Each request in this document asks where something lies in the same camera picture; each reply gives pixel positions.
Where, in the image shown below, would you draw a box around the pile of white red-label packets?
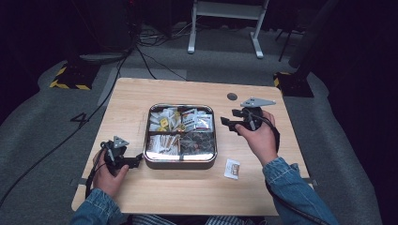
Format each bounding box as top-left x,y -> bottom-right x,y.
181,108 -> 215,133

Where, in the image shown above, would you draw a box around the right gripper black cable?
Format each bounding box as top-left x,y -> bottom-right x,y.
247,108 -> 333,225

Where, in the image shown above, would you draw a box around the bundle of floor cables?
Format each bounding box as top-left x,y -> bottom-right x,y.
137,22 -> 201,49

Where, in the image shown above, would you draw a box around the person's right hand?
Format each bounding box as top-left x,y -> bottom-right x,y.
235,110 -> 280,167

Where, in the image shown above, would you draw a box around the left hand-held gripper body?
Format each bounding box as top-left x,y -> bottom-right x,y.
99,135 -> 132,173

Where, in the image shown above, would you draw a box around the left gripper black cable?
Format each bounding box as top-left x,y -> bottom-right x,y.
85,142 -> 111,200

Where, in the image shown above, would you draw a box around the white metal table frame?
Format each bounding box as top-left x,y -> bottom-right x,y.
187,0 -> 270,60

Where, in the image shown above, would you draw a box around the person's striped clothing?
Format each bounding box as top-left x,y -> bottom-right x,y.
125,214 -> 267,225

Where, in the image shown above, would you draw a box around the black yellow-striped stand base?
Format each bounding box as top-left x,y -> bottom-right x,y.
272,71 -> 315,98
49,61 -> 101,91

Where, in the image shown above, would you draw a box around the black tripod legs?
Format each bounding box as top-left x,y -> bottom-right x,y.
274,27 -> 306,63

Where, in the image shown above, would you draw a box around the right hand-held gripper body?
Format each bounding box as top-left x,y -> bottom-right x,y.
231,97 -> 277,132

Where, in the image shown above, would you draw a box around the pile of white brown packets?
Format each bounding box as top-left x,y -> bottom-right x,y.
146,133 -> 181,157

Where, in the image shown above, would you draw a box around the square metal compartment tray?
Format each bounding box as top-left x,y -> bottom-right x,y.
143,103 -> 219,171

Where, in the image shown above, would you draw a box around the thin black floor cable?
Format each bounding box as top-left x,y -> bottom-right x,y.
135,46 -> 189,83

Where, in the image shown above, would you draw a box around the long black floor cable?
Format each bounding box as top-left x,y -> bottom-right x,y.
0,46 -> 139,208

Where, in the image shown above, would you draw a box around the person's left hand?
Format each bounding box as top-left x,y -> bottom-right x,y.
92,151 -> 130,199

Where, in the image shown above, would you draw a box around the pile of dark packets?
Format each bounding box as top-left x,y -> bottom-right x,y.
180,132 -> 217,157

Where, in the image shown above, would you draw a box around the single white brown sachet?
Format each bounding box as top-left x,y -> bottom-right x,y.
223,157 -> 241,181

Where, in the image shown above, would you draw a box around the dark slanted stand pole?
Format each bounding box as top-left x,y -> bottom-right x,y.
287,0 -> 342,83

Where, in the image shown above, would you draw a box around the pile of white yellow packets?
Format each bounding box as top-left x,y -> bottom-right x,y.
148,106 -> 183,132

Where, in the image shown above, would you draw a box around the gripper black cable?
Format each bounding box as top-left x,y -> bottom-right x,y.
247,108 -> 333,225
85,142 -> 111,200

